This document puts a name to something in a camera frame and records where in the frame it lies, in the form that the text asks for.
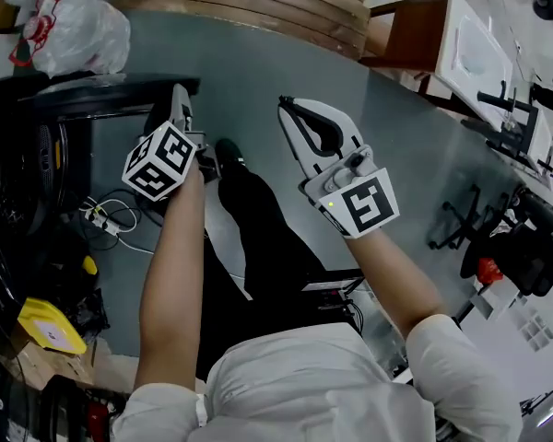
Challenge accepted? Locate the white power strip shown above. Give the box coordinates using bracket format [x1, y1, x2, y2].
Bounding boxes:
[85, 203, 121, 237]

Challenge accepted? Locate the wooden stand with white sink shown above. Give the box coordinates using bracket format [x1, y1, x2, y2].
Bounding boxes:
[359, 0, 512, 123]

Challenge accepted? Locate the person's left forearm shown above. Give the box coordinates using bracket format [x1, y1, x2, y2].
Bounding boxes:
[133, 161, 206, 393]

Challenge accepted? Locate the black faucet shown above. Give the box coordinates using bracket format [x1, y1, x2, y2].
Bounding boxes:
[477, 80, 508, 110]

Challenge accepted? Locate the person's black shoe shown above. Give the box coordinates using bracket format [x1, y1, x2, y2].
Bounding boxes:
[215, 138, 245, 168]

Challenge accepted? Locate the person's white shirt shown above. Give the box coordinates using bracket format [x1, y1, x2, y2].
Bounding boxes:
[112, 313, 522, 442]

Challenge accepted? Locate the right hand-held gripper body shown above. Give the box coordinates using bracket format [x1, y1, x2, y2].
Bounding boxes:
[298, 145, 401, 238]

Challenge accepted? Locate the person's black trouser leg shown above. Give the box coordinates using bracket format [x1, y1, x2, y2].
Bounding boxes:
[197, 163, 365, 381]

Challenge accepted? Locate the wooden slatted platform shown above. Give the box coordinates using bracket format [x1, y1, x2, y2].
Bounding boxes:
[108, 0, 372, 62]

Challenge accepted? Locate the long white cable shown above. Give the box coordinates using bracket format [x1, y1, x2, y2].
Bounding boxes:
[80, 189, 156, 255]

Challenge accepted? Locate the black bin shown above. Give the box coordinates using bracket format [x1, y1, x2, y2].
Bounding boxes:
[59, 287, 111, 335]

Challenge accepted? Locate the yellow bin lid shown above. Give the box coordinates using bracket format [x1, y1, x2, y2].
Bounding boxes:
[17, 297, 88, 354]

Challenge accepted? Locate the black cabinet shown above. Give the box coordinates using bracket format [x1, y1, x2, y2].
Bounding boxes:
[0, 80, 96, 331]

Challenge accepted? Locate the person's right forearm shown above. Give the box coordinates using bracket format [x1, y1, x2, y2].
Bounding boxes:
[343, 226, 451, 340]

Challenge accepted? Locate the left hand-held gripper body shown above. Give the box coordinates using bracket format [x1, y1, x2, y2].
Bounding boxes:
[122, 106, 209, 204]

